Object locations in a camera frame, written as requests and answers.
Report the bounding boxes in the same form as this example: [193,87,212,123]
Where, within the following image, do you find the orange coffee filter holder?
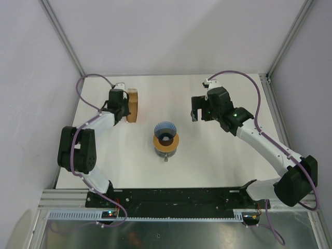
[126,88,141,124]

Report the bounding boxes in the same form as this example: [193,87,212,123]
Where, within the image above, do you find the blue ribbed dripper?
[154,121,177,140]

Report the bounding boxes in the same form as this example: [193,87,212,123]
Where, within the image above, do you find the wooden ring dripper stand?
[153,134,179,153]

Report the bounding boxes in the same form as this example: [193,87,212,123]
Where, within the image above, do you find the glass coffee server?
[155,148,177,162]

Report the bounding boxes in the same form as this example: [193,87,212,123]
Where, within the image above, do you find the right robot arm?
[191,87,318,208]

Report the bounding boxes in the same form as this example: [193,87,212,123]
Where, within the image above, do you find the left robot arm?
[57,89,130,208]

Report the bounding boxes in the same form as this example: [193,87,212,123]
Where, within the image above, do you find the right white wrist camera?
[202,78,222,91]

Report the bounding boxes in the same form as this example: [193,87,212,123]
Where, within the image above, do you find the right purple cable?
[206,70,321,246]

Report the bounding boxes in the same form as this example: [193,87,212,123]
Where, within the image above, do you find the purple cable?
[206,70,321,246]
[49,74,129,230]

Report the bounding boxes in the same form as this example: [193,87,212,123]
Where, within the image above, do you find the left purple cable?
[49,74,129,230]

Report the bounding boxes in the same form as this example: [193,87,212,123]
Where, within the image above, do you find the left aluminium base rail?
[38,189,88,209]

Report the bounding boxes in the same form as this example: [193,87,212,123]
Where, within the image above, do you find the grey slotted cable duct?
[48,210,258,222]

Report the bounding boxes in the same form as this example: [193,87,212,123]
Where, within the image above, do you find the left aluminium frame post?
[38,0,85,76]

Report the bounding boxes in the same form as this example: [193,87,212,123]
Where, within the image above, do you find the aluminium frame post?
[266,0,316,79]
[38,0,85,76]

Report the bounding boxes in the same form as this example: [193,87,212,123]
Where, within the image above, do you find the right aluminium frame post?
[266,0,316,79]

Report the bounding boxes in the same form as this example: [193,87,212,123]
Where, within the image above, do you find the right aluminium side rail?
[258,73,331,248]

